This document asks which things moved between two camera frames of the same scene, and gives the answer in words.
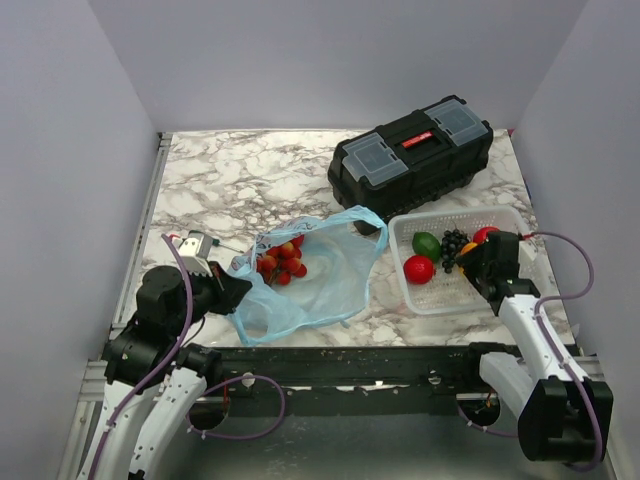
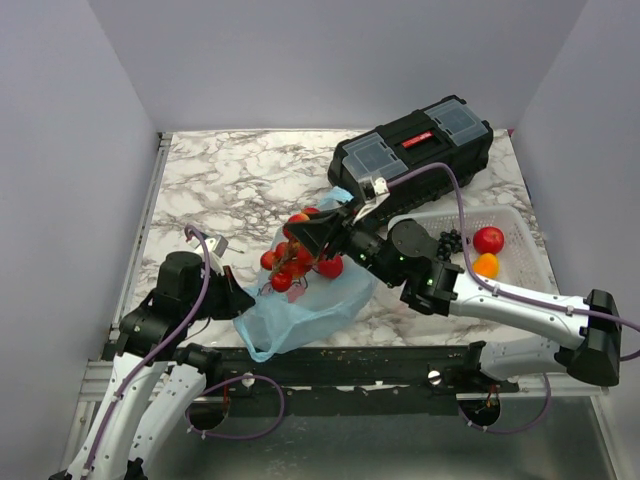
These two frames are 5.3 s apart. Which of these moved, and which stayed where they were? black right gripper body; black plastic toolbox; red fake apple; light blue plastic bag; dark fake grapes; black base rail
Moved: black right gripper body; light blue plastic bag
Stayed: black base rail; dark fake grapes; red fake apple; black plastic toolbox
